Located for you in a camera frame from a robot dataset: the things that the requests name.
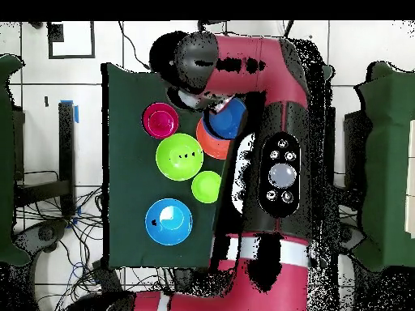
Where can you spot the black box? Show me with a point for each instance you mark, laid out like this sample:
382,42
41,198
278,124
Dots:
105,275

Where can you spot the small green bowl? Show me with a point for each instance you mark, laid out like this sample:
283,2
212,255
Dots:
206,187

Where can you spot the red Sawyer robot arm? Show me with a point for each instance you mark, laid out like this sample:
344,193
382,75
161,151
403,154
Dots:
278,81

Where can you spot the green cloth side table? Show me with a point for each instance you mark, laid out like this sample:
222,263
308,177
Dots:
389,162
6,162

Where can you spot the white boxes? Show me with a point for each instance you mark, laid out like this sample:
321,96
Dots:
411,178

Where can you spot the black tape square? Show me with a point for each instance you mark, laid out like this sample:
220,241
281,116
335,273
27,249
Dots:
71,56

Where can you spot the orange bowl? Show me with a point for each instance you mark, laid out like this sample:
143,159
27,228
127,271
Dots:
214,147

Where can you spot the dark green tablecloth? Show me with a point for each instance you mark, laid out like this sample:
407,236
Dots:
129,194

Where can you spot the large green bowl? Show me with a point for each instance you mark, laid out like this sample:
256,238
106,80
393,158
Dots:
179,162

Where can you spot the pink cup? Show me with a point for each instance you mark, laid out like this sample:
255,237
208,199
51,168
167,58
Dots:
161,123

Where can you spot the large blue bowl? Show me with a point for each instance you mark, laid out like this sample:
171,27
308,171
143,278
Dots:
168,226

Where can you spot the pink bowl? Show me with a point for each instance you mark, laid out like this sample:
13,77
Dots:
146,121

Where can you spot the black pedestal leg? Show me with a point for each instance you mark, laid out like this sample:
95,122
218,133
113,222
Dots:
353,236
47,233

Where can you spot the black metal frame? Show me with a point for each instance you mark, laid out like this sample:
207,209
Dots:
66,162

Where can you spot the small dark blue bowl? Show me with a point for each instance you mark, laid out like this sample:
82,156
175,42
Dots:
227,123

